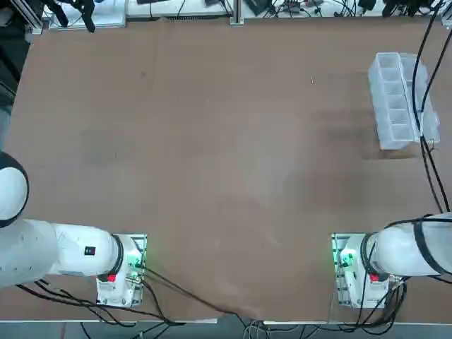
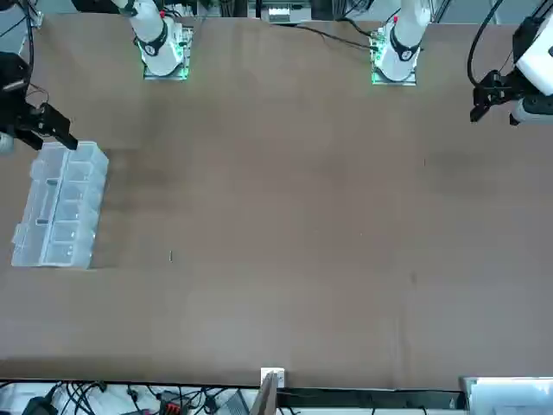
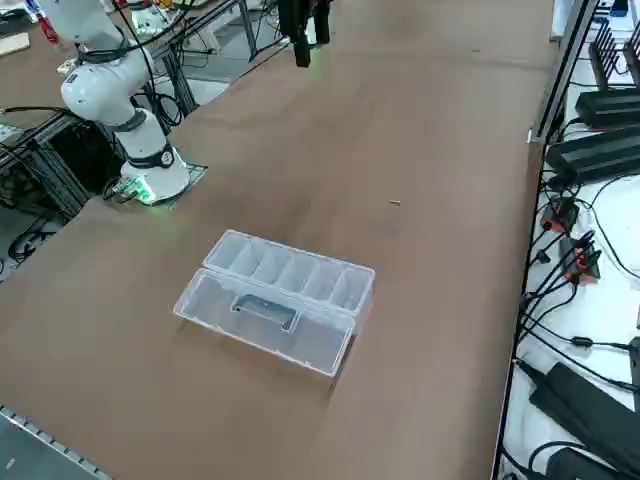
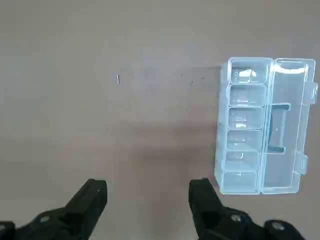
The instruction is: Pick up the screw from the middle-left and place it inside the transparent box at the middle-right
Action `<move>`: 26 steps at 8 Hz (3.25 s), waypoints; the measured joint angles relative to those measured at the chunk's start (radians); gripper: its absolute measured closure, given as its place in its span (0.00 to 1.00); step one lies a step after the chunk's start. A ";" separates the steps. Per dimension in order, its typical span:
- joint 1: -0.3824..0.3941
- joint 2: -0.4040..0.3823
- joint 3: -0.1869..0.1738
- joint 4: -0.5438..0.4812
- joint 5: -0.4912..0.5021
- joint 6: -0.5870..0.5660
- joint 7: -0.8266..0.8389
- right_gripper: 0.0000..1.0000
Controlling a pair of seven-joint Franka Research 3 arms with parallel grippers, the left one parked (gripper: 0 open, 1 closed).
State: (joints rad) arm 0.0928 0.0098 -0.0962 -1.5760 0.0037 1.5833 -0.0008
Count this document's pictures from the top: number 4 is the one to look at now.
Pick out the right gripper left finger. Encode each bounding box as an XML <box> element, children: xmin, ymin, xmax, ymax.
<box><xmin>0</xmin><ymin>178</ymin><xmax>109</xmax><ymax>240</ymax></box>

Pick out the transparent plastic compartment box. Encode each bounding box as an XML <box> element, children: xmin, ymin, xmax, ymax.
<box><xmin>214</xmin><ymin>56</ymin><xmax>319</xmax><ymax>196</ymax></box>

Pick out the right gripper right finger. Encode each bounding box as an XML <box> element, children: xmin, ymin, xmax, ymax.
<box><xmin>188</xmin><ymin>177</ymin><xmax>305</xmax><ymax>240</ymax></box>

